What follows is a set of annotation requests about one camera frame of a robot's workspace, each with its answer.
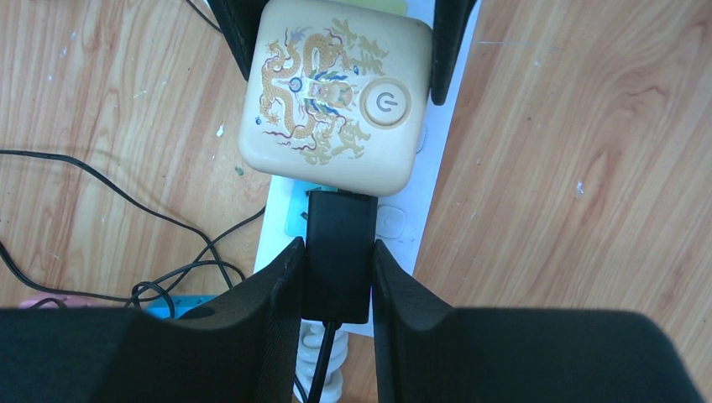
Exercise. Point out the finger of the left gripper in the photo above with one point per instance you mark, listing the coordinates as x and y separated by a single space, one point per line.
239 22
450 19

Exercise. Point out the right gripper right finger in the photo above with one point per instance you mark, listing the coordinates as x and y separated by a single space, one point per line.
428 351

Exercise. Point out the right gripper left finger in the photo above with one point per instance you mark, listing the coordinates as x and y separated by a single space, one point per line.
238 347

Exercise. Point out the small blue charger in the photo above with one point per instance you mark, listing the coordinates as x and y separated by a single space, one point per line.
192 306

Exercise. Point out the wooden cube adapter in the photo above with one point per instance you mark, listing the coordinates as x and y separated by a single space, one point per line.
336 96

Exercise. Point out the pink square charger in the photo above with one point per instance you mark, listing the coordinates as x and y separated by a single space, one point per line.
53 301

